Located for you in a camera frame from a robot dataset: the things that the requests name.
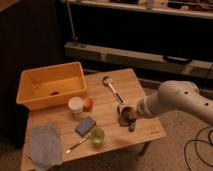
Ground blue sponge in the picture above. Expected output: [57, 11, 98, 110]
[75, 116, 96, 136]

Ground black remote on shelf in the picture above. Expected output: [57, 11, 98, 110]
[163, 55, 192, 65]

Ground grey cloth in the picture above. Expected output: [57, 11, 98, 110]
[29, 124, 62, 171]

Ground dark brown cup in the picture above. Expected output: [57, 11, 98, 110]
[121, 108, 135, 121]

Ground yellow plastic tray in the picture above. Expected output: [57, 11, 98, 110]
[16, 62, 87, 111]

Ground wooden folding table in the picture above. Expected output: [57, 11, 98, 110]
[21, 69, 166, 171]

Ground white cup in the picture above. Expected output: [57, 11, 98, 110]
[68, 97, 83, 115]

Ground grey shelf rail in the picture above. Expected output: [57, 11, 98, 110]
[64, 42, 213, 79]

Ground green cucumber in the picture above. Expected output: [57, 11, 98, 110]
[129, 120, 136, 132]

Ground green translucent cup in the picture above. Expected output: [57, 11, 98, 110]
[90, 127, 105, 145]

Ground black floor cable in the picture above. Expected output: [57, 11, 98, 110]
[183, 124, 213, 171]

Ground orange ball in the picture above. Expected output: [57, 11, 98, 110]
[83, 98, 93, 110]

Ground metal spoon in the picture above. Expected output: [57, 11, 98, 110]
[65, 134, 90, 154]

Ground metal pole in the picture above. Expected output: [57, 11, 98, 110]
[66, 0, 78, 46]

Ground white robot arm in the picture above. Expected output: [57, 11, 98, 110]
[137, 80, 213, 126]

